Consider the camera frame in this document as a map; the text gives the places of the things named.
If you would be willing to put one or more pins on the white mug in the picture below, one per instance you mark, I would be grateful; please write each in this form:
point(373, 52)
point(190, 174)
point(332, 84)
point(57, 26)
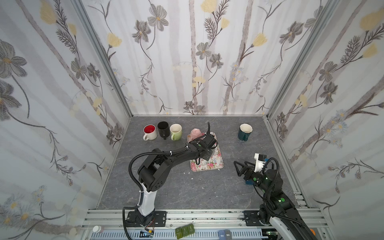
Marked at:
point(150, 133)

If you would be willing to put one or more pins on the dark green mug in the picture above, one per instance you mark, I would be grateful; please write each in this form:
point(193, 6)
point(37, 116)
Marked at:
point(245, 131)

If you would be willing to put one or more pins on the green circuit board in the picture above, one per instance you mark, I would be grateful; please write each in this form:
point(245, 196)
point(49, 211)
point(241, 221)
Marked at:
point(184, 231)

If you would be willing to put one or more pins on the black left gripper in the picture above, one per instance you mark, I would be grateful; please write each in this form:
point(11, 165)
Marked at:
point(205, 147)

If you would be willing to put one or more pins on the white round cap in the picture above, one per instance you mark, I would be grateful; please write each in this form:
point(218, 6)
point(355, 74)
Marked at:
point(98, 229)

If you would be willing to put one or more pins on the blue grey connector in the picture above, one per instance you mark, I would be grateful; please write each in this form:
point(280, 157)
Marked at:
point(225, 235)

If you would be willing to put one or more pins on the pink mug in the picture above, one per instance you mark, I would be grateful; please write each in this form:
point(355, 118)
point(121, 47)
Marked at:
point(195, 133)

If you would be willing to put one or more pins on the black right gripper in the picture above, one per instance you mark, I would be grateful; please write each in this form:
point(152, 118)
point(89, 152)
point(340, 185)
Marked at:
point(247, 172)

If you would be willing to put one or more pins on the light green mug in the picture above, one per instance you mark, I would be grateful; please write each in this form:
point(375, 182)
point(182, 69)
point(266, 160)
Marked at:
point(176, 132)

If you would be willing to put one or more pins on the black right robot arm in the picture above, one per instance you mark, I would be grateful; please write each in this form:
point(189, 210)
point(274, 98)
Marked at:
point(277, 210)

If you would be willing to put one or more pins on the floral serving tray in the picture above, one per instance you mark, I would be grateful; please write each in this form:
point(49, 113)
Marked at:
point(214, 163)

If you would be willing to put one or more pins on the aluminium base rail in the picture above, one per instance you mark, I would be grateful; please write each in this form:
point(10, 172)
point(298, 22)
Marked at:
point(242, 224)

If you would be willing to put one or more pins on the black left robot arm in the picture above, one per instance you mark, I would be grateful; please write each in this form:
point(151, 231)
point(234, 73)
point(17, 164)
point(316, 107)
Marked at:
point(150, 170)

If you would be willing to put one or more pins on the black mug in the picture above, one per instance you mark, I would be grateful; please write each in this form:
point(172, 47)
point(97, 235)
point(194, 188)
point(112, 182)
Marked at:
point(164, 129)

